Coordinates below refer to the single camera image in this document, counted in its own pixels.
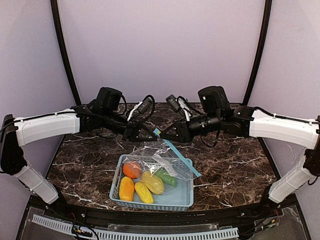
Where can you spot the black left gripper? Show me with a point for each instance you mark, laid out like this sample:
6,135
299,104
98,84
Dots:
128,132

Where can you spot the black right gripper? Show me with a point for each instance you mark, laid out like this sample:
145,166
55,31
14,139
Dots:
185,130

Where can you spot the clear zip bag blue zipper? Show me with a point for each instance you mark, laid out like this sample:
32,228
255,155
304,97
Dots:
155,155

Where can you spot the green toy bitter gourd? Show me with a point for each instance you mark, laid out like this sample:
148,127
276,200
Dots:
166,178

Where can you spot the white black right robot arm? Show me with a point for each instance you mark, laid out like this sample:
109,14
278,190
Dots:
255,122

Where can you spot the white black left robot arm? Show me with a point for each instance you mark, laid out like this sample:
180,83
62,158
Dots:
24,142

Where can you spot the orange toy fruit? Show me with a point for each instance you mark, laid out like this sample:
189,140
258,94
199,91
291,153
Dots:
131,169

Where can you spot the light blue perforated plastic basket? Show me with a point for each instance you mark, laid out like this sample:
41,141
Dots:
179,200

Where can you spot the orange yellow toy mango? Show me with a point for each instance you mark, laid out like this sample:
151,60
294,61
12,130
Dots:
126,189

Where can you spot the yellow wrinkled toy fruit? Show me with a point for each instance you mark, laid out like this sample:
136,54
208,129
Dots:
144,193

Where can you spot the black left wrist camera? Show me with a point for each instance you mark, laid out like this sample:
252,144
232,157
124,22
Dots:
108,98

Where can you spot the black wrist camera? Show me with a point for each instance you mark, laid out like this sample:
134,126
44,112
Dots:
213,98
108,98

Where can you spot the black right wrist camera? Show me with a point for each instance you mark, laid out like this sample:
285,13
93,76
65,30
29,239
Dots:
213,98

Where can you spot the black table front rail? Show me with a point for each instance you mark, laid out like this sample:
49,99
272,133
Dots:
100,217

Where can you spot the white slotted cable duct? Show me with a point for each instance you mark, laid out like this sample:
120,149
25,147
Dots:
138,232

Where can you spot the black frame post left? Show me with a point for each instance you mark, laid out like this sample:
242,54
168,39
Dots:
63,51

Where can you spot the black frame post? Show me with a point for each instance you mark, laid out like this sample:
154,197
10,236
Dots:
259,51
63,51

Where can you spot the black frame post right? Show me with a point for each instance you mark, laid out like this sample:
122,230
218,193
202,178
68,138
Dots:
259,51

